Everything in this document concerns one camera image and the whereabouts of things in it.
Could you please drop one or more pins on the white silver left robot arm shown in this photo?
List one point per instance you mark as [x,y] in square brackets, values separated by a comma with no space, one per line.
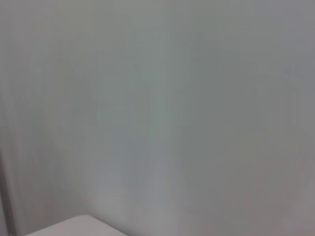
[78,227]

